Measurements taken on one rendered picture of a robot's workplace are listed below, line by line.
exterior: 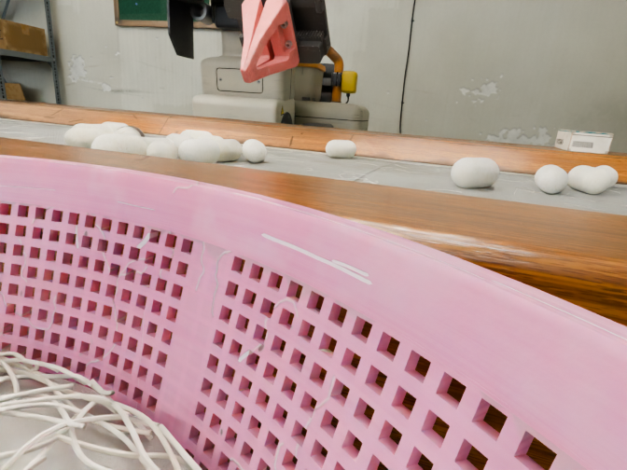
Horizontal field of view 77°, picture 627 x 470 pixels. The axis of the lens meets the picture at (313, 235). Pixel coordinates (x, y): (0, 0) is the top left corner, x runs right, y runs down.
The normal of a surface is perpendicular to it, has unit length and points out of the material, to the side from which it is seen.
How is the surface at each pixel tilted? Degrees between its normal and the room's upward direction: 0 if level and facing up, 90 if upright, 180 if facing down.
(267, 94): 98
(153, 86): 90
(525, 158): 45
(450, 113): 90
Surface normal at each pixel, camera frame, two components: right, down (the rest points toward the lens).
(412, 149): -0.18, -0.49
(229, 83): -0.25, 0.40
